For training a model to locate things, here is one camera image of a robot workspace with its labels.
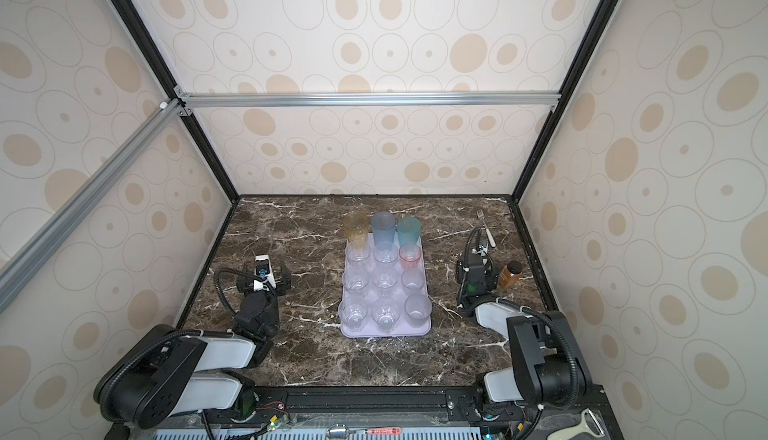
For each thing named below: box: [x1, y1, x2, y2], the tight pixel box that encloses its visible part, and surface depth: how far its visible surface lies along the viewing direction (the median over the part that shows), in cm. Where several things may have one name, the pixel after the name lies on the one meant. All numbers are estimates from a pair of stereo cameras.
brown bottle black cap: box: [499, 260, 523, 290], surface depth 91 cm
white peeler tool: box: [547, 408, 606, 440], surface depth 71 cm
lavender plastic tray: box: [339, 240, 432, 339], surface depth 94 cm
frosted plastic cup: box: [404, 293, 433, 328], surface depth 89 cm
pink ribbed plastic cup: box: [398, 242, 422, 269], surface depth 99 cm
